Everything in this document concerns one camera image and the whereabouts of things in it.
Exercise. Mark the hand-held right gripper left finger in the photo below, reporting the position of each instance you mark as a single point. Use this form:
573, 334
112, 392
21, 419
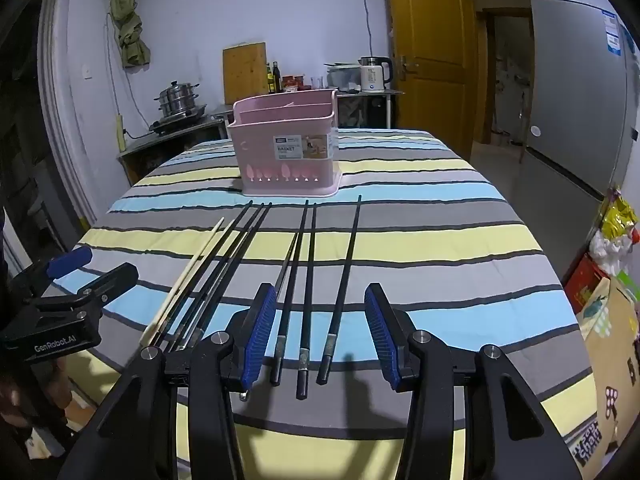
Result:
262, 330

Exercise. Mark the steel kitchen table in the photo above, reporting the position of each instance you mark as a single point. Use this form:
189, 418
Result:
370, 94

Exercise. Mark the green knotted curtain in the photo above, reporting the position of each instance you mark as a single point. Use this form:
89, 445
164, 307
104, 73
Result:
125, 25

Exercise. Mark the induction stove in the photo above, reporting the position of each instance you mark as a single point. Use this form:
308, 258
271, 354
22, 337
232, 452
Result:
175, 124

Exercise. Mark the beige power strip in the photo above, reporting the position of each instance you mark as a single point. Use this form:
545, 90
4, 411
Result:
120, 132

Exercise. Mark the beige wooden chopstick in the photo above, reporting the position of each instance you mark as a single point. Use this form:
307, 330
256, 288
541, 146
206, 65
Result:
190, 270

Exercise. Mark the red box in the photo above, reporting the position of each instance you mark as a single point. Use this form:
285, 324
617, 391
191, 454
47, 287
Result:
585, 282

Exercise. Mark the clear plastic container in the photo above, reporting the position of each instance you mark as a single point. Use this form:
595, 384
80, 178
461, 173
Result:
340, 77

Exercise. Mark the pink plastic utensil basket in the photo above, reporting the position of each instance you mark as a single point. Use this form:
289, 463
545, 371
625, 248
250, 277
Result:
285, 170

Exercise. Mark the white electric kettle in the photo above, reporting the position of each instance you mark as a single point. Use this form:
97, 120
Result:
372, 74

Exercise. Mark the yellow wooden door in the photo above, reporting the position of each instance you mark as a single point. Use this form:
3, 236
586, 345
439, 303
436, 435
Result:
435, 60

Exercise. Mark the dark glass bottle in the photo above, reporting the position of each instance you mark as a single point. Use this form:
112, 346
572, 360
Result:
276, 77

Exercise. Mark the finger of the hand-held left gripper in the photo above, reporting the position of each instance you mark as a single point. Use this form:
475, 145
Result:
112, 280
70, 260

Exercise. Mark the white wall switch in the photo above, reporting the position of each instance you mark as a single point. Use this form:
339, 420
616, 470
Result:
88, 71

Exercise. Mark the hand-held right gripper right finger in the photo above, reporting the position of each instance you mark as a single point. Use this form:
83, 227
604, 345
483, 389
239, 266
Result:
377, 330

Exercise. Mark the low steel table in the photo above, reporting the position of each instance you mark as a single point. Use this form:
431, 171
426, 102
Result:
150, 142

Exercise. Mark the yellow snack bag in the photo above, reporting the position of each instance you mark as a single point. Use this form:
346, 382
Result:
617, 217

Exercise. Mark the white plastic bag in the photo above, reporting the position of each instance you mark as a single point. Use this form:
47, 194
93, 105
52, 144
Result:
607, 252

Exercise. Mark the cardboard box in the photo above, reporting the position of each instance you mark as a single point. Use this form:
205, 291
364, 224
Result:
615, 360

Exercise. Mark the red lidded jars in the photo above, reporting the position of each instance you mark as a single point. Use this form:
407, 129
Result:
292, 81

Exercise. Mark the grey refrigerator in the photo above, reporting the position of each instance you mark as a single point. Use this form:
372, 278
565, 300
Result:
575, 95

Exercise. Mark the steel steamer pot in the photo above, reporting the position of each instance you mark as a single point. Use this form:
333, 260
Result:
176, 97

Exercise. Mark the wooden cutting board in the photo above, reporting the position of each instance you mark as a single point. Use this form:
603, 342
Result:
245, 72

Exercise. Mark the striped tablecloth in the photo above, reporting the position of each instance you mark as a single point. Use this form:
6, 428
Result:
425, 245

